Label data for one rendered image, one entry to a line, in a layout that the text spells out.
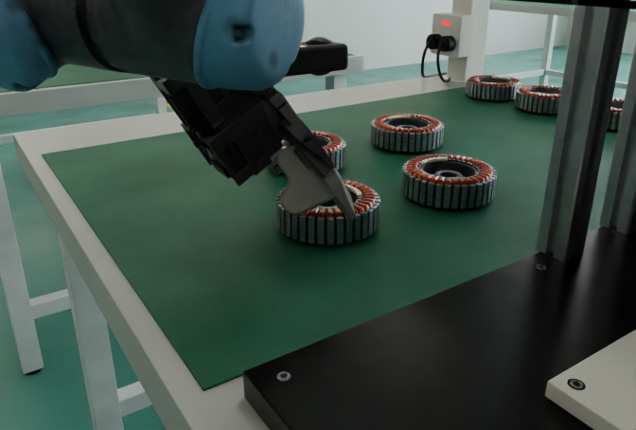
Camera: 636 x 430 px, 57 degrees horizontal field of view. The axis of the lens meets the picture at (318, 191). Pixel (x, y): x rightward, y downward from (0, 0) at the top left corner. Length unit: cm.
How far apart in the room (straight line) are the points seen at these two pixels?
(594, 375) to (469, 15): 105
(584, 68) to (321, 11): 503
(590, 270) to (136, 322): 39
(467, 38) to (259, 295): 97
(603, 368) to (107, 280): 41
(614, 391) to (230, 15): 31
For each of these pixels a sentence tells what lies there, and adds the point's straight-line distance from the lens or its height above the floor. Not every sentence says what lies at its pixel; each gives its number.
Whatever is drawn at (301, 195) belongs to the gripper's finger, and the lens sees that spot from 53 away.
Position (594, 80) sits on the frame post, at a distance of 51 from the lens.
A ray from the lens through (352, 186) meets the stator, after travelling 65.
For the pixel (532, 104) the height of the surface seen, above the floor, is 77.
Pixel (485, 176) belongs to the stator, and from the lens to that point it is 70.
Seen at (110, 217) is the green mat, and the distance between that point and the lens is 70.
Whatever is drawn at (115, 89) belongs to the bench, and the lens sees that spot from 149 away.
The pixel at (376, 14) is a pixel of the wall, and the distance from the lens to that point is 588.
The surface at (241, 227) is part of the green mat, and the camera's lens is 64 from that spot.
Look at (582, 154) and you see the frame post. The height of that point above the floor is 87.
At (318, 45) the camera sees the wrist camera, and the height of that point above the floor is 95.
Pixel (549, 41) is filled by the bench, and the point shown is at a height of 42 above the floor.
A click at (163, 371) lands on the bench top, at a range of 45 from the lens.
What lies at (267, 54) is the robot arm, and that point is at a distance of 31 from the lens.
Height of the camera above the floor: 102
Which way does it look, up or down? 22 degrees down
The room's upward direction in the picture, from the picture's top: straight up
